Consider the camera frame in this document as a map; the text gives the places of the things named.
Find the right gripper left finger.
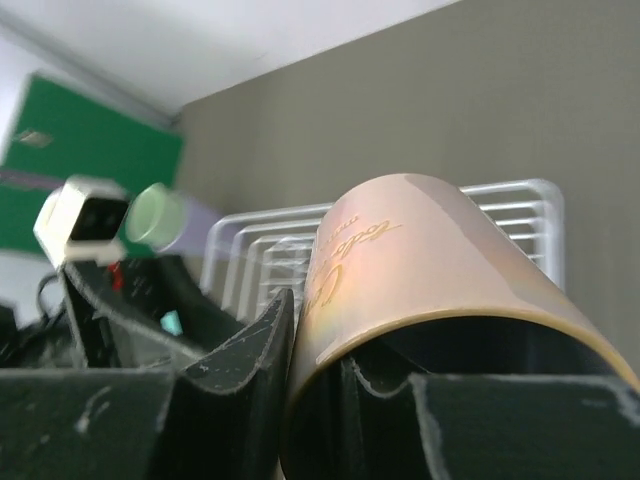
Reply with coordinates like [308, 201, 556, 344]
[1, 289, 295, 479]

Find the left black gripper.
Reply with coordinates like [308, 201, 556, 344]
[1, 255, 242, 368]

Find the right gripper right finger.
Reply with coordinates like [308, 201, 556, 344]
[339, 360, 639, 479]

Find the purple cup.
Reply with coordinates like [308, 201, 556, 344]
[161, 195, 222, 256]

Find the green cup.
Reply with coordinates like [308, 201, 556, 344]
[125, 183, 186, 251]

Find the white wire dish rack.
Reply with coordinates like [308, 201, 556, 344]
[199, 174, 566, 334]

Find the pink mug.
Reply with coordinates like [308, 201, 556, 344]
[281, 174, 639, 479]

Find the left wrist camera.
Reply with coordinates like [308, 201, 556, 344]
[33, 175, 130, 270]

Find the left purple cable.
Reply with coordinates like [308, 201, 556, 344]
[0, 169, 66, 191]

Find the green ring binder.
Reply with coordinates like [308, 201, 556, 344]
[0, 72, 186, 256]

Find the aluminium rail frame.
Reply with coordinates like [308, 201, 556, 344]
[1, 8, 178, 127]

